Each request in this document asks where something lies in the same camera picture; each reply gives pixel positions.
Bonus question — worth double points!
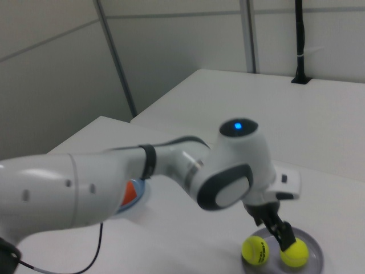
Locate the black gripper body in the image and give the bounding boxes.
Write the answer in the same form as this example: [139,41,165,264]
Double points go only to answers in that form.
[244,199,282,226]

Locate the yellow tennis ball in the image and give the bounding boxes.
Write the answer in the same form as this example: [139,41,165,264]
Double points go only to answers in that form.
[241,235,270,265]
[280,238,310,268]

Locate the purple plate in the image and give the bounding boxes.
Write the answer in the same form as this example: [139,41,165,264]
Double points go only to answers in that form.
[242,225,325,274]

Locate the blue plate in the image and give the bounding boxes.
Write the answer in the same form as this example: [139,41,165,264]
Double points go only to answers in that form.
[113,178,147,218]

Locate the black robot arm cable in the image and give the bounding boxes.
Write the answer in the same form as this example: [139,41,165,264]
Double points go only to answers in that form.
[18,221,104,274]

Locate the black clamped pole mount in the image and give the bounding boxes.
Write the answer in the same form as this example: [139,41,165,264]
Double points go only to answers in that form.
[290,0,311,85]

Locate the grey partition post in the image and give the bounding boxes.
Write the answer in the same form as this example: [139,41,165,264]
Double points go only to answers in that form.
[95,0,138,118]
[244,0,261,74]

